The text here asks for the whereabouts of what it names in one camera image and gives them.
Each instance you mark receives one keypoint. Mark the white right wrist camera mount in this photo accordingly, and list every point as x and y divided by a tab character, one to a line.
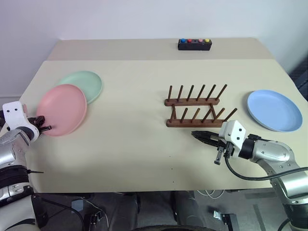
234	133

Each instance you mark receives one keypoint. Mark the beige table cloth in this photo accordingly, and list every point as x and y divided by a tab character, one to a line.
120	149

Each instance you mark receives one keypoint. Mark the small metal bracket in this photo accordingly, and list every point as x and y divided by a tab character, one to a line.
217	214

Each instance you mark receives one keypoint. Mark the dark background equipment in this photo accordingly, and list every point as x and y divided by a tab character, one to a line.
300	81

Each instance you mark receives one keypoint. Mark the black floor block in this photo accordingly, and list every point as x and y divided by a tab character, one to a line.
229	222

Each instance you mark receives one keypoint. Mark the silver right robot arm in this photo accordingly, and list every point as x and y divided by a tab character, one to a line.
276	151

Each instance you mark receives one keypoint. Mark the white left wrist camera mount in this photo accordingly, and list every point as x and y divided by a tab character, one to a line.
15	116

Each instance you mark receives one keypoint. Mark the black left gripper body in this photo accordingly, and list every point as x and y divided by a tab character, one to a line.
36	120

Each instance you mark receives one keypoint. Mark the pink plate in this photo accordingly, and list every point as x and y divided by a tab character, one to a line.
63	109

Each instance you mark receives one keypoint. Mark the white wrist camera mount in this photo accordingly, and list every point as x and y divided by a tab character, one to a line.
15	116
234	133

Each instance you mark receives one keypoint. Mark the black button box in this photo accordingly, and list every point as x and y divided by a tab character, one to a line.
194	46

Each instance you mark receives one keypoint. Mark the wooden dish rack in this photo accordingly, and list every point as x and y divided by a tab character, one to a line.
192	122

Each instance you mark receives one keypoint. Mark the blue plate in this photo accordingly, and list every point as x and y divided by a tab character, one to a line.
274	109

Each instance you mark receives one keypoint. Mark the grey floor box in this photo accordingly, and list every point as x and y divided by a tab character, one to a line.
77	205

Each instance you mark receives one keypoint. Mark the green plate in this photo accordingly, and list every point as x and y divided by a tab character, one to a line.
89	81

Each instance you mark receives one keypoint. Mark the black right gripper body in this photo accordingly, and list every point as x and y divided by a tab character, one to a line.
222	150

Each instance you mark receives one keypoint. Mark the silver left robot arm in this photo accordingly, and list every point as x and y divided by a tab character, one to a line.
9	149

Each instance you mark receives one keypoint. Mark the black zip tie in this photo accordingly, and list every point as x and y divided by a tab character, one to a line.
36	171

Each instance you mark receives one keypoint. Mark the dark grey rounded shape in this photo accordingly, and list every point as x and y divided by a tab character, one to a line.
186	207

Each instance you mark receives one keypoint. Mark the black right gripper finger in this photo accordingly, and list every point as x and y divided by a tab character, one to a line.
207	140
204	133

